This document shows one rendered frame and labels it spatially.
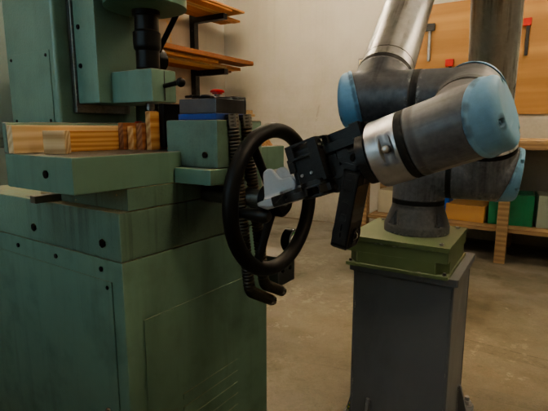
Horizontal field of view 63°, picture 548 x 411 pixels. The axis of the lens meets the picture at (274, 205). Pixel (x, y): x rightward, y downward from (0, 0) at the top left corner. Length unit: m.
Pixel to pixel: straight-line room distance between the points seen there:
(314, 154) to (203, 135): 0.29
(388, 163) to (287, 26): 4.26
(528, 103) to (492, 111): 3.51
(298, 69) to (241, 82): 0.69
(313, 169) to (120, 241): 0.38
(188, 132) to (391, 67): 0.39
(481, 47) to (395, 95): 0.55
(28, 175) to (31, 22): 0.48
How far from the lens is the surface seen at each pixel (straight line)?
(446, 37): 4.19
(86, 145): 0.96
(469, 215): 3.67
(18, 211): 1.12
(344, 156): 0.63
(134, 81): 1.06
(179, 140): 0.90
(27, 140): 0.93
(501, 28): 1.18
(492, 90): 0.55
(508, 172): 1.31
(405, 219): 1.35
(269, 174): 0.69
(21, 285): 1.17
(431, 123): 0.56
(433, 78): 0.68
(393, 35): 0.79
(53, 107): 1.17
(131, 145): 0.99
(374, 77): 0.70
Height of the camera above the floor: 0.95
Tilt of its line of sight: 10 degrees down
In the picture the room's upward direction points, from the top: straight up
